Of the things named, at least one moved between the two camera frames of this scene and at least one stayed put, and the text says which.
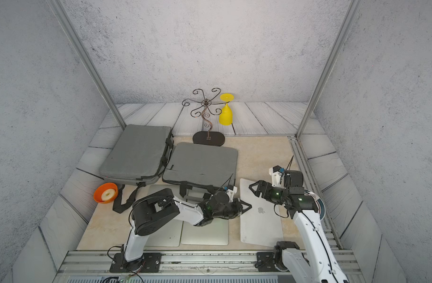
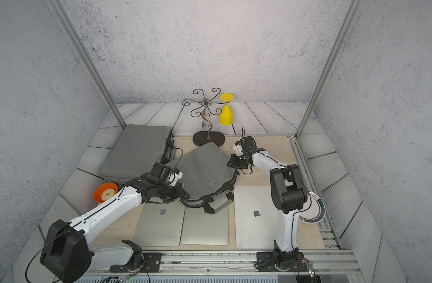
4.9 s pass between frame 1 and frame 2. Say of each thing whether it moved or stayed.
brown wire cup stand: stayed
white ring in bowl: stayed
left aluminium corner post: stayed
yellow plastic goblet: stayed
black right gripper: moved
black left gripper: moved
